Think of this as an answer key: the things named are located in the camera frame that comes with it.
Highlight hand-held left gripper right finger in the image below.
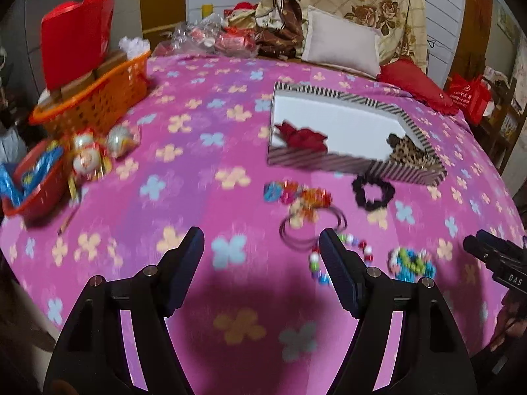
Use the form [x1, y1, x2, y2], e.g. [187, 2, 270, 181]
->
[319, 228, 474, 395]

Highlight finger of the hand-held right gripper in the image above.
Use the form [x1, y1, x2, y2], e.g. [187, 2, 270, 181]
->
[463, 234, 497, 262]
[477, 229, 527, 256]

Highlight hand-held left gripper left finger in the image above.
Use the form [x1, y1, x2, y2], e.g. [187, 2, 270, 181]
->
[43, 227, 205, 395]

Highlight multicolour bead bracelet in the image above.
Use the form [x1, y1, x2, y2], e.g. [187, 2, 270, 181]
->
[308, 232, 374, 286]

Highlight dark cord hair bands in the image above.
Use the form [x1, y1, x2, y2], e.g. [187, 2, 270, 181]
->
[279, 206, 350, 253]

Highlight blue bead bracelet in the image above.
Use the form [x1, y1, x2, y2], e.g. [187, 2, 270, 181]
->
[387, 247, 438, 283]

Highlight black scrunchie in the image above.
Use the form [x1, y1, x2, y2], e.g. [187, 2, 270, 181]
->
[351, 175, 396, 212]

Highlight colourful hair ties cluster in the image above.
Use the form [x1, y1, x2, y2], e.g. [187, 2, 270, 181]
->
[263, 180, 334, 225]

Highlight leopard print scrunchie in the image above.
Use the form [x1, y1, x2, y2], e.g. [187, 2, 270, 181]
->
[388, 134, 438, 167]

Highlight red fabric hair flower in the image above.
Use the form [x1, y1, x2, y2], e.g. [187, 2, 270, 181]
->
[275, 120, 330, 154]

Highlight striped jewelry box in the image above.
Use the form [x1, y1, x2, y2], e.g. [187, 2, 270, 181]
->
[267, 81, 448, 186]

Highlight person's right hand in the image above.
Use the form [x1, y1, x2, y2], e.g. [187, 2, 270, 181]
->
[492, 306, 527, 352]

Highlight wooden shelf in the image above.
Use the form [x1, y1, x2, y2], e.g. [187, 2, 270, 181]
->
[480, 64, 527, 175]

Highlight shiny round ornament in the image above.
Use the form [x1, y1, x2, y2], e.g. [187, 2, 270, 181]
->
[106, 125, 136, 159]

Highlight wrapped round ornaments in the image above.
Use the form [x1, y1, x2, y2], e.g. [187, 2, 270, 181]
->
[68, 128, 114, 184]

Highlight red shopping bag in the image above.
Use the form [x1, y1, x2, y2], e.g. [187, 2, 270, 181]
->
[447, 72, 495, 126]

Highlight pink floral blanket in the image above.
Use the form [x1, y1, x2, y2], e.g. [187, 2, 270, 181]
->
[0, 51, 527, 395]

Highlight red plastic tray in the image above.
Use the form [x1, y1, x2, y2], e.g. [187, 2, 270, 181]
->
[2, 145, 72, 220]

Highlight red pillow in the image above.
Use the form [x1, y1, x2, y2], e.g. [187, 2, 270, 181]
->
[376, 58, 459, 116]

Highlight blue snack packets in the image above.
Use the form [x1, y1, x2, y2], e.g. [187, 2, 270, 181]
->
[0, 142, 64, 206]

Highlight orange plastic basket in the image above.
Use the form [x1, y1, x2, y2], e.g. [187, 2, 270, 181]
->
[29, 48, 152, 134]

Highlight grey pillow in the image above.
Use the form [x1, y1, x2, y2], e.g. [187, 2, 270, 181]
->
[300, 6, 383, 78]

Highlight white crumpled paper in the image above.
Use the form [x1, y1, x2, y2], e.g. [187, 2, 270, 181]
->
[119, 35, 152, 57]

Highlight clear plastic bag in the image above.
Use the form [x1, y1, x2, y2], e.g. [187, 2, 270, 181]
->
[170, 13, 260, 58]

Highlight brown floral quilt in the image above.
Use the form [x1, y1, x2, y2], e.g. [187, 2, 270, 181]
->
[254, 0, 314, 60]

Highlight red gift bag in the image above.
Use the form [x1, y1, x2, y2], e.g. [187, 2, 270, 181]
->
[40, 0, 116, 91]

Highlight red plush toy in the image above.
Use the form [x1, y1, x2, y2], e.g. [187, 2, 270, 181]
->
[223, 2, 259, 26]

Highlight cream floral quilt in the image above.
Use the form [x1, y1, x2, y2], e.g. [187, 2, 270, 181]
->
[263, 0, 429, 75]

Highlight green bead bracelet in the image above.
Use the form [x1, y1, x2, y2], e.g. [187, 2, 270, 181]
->
[397, 250, 430, 276]

